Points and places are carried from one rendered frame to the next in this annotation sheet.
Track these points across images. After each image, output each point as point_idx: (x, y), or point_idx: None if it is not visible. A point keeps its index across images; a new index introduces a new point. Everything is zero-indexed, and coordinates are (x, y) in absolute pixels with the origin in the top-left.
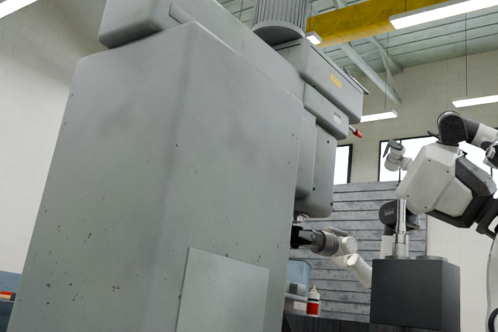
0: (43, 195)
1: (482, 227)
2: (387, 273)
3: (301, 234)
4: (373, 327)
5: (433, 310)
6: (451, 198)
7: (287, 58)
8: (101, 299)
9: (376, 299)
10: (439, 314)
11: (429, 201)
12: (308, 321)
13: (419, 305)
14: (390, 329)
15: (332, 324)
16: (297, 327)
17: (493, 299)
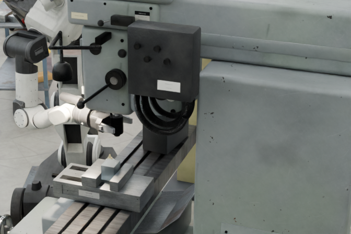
0: (349, 214)
1: (79, 42)
2: (173, 119)
3: (132, 121)
4: (176, 155)
5: (186, 127)
6: (81, 27)
7: None
8: (350, 225)
9: (169, 139)
10: (188, 128)
11: (74, 35)
12: (159, 179)
13: (182, 129)
14: (179, 151)
15: (166, 170)
16: (156, 188)
17: (80, 90)
